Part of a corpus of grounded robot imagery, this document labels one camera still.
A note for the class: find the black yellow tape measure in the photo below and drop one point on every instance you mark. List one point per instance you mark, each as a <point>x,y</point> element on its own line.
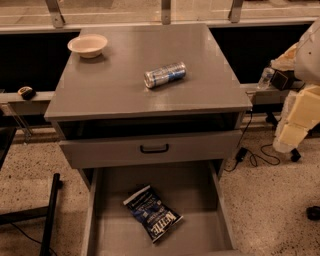
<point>26,92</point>

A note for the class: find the metal window bracket middle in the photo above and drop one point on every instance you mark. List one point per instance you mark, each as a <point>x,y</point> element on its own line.
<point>166,12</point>

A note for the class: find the black floor object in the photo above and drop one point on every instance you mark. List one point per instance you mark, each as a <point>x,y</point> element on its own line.
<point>313,213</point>

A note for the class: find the silver blue drink can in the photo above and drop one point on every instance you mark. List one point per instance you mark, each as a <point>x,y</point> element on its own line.
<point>164,75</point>

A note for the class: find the black drawer handle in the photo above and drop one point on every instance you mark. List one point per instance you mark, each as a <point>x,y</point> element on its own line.
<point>154,149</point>

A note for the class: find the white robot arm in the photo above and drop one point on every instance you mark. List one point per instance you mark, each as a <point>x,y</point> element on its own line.
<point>303,57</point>

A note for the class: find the blue chip bag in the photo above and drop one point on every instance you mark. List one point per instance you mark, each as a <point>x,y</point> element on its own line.
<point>149,210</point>

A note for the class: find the metal window bracket right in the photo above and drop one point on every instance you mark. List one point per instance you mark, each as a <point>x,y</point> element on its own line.
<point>235,11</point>

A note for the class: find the grey drawer cabinet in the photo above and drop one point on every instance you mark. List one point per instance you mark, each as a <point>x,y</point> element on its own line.
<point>107,97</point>

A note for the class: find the small black speaker box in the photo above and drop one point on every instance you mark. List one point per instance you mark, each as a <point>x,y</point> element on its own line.
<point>283,80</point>

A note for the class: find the metal window bracket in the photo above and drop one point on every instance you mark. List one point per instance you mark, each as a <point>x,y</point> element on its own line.
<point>235,11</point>
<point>166,12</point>
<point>55,13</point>

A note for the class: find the black chair leg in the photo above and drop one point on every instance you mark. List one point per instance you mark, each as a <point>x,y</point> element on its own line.
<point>48,212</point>

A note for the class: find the clear plastic water bottle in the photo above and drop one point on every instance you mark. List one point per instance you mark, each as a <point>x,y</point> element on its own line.
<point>265,79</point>

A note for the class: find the white bowl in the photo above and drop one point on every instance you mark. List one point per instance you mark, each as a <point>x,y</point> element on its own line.
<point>88,45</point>

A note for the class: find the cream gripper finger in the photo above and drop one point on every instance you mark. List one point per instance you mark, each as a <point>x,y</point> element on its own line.
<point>300,114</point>

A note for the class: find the metal window bracket left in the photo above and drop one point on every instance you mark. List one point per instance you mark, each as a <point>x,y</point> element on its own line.
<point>55,13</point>

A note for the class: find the grey middle drawer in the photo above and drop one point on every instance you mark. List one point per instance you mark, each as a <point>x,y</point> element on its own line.
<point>125,151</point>

